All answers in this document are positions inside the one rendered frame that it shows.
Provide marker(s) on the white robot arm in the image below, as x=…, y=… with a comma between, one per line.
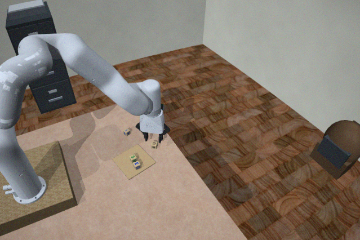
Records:
x=34, y=61

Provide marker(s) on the tan flat mat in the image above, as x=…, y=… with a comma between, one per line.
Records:
x=125, y=165

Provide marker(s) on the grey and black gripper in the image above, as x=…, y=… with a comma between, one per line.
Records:
x=155, y=125

